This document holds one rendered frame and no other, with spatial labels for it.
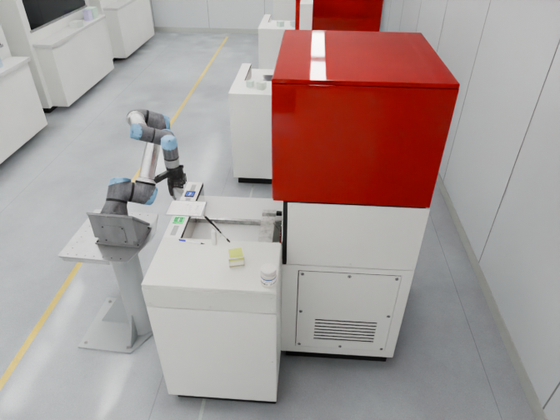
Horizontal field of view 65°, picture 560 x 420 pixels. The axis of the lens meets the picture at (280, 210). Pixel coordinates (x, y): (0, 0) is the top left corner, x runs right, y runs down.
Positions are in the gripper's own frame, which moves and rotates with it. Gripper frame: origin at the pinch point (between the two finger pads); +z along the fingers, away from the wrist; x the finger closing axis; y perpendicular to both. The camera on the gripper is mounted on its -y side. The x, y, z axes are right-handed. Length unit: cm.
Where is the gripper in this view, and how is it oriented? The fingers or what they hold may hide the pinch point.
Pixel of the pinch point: (173, 197)
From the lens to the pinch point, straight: 238.6
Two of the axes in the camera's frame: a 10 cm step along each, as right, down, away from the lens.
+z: 0.0, 8.1, 5.8
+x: 0.7, -5.8, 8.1
